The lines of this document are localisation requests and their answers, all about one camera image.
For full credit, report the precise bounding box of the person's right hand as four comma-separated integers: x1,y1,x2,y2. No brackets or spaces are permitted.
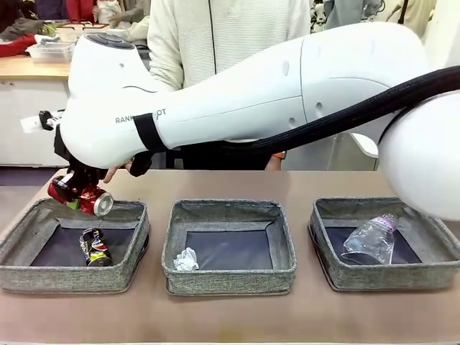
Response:
103,162,134,183

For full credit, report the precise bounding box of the person in cream jacket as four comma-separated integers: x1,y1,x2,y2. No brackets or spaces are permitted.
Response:
386,0,438,37

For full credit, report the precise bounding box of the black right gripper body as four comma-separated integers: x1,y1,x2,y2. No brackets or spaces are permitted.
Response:
53,124,105,180

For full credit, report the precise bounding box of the white paper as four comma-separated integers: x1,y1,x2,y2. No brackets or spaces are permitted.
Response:
173,247,200,272

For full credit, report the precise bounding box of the dark grey cloth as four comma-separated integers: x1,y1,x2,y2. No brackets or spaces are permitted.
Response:
0,17,46,40

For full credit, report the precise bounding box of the grey fabric basket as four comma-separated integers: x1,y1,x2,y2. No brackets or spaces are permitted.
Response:
0,197,152,295
308,195,460,292
161,199,298,297

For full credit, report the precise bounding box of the clear plastic cup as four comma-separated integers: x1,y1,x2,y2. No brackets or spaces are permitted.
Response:
340,215,396,266

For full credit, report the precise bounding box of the white plastic crate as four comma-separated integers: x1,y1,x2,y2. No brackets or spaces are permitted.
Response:
27,42,76,64

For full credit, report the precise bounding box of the white counter with wooden top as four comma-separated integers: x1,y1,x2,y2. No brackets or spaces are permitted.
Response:
0,53,73,168

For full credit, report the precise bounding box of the black braided cable hose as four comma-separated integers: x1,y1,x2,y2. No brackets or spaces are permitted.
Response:
129,65,460,178

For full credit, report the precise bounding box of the white box with brown rim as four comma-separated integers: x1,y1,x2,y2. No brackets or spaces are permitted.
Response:
53,22,110,43

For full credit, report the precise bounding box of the red cloth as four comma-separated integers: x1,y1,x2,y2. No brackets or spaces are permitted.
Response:
0,34,37,58

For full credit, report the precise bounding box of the person in red top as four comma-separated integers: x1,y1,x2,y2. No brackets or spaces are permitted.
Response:
66,0,98,23

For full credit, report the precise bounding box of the crushed red drink can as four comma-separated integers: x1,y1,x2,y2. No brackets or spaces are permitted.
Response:
48,175,115,218

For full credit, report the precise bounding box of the crushed dark Pepsi can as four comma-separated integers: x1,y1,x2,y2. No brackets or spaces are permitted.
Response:
78,228,113,267

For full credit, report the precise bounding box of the person in light blue shirt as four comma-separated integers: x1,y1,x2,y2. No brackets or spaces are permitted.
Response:
325,0,382,28

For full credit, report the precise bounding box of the person in white sweater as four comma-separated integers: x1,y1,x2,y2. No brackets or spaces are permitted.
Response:
146,0,312,172

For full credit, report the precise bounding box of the clear plastic water bottle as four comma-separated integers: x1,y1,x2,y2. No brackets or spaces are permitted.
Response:
372,212,400,234

